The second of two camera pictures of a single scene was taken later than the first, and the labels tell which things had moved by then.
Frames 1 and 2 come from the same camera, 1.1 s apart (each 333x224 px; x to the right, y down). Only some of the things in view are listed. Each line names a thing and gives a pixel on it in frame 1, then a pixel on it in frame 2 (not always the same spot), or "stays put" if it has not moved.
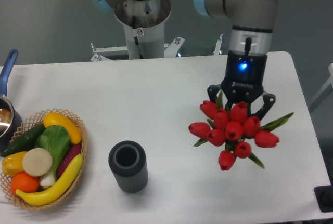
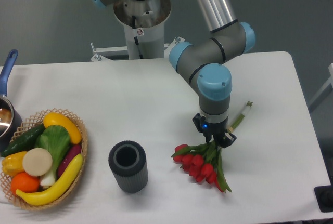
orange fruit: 25,182 stays put
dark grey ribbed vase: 128,161 stays put
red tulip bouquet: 233,128 to 204,162
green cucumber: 24,142 stays put
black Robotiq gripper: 245,73 to 216,129
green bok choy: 55,140 stays put
